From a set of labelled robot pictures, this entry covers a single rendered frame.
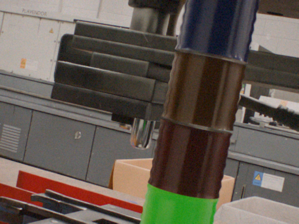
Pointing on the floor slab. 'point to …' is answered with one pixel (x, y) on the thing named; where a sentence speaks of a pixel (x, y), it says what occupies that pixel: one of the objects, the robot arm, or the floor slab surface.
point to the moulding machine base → (289, 170)
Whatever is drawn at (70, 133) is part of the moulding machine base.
